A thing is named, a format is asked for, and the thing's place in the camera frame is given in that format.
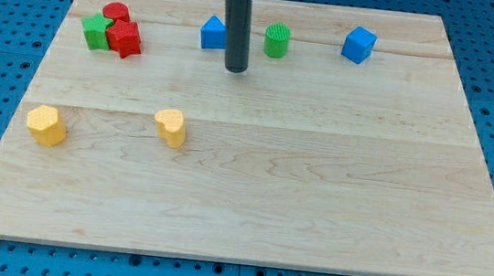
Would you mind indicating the red cylinder block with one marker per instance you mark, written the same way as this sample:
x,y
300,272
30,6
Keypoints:
x,y
116,11

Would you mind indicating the blue cube block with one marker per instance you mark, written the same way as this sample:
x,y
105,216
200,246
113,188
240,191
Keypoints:
x,y
358,45

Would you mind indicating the yellow hexagon block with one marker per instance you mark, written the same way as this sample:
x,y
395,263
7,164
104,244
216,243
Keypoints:
x,y
46,125

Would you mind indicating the yellow heart block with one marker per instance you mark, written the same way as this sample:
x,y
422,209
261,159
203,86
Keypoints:
x,y
171,127

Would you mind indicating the blue triangle block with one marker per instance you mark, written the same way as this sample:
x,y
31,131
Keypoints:
x,y
213,34

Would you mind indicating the green cylinder block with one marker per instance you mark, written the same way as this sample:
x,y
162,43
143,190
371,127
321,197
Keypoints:
x,y
276,41

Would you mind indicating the green star block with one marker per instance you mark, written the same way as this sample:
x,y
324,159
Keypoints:
x,y
94,29

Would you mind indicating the red star block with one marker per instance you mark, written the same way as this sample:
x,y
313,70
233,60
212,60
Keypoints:
x,y
124,38

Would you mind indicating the wooden board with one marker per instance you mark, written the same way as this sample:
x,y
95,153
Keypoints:
x,y
308,162

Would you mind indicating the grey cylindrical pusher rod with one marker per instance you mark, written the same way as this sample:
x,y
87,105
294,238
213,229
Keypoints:
x,y
238,16

